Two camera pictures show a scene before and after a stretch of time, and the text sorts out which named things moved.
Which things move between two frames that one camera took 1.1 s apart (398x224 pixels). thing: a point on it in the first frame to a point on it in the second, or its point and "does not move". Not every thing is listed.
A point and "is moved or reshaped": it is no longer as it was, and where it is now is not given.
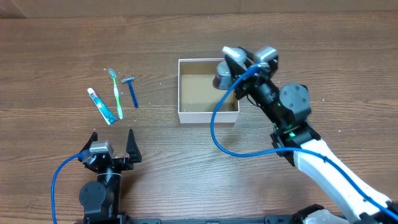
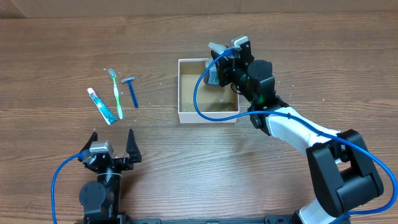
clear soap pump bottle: [224, 78] is moved or reshaped
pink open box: [198, 98] does not move
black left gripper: [135, 155] does not move
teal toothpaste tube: [106, 113] does not move
